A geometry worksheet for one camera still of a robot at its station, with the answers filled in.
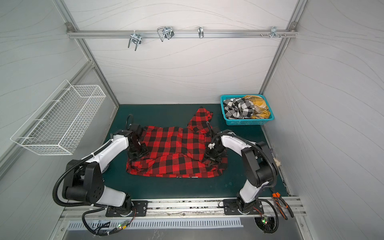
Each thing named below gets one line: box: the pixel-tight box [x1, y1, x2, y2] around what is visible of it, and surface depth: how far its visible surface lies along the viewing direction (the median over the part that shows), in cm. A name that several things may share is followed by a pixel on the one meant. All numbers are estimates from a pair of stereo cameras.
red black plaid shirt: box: [126, 108, 228, 179], surface depth 92 cm
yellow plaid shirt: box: [243, 95, 271, 119], surface depth 106 cm
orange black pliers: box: [272, 192, 294, 221], surface depth 76 cm
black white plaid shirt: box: [223, 98, 255, 119], surface depth 107 cm
